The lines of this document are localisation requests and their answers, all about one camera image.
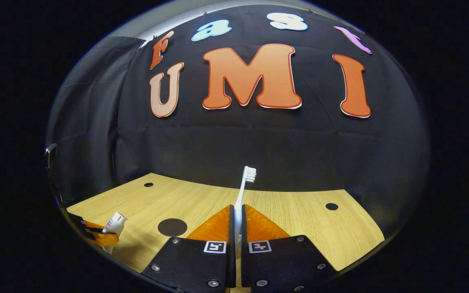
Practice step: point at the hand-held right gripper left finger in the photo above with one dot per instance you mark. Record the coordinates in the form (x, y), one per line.
(193, 264)

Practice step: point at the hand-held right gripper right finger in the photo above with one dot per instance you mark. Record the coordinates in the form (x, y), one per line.
(283, 260)

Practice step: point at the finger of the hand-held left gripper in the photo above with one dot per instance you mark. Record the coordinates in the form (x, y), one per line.
(102, 239)
(80, 223)

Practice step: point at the white toothpaste tube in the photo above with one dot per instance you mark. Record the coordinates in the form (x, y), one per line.
(115, 224)

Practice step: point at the dark round coaster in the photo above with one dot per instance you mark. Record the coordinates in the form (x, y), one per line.
(172, 227)

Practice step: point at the white toothbrush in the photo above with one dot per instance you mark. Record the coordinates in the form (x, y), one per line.
(240, 195)

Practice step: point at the black backdrop cloth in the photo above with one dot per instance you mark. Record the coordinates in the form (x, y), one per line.
(259, 138)

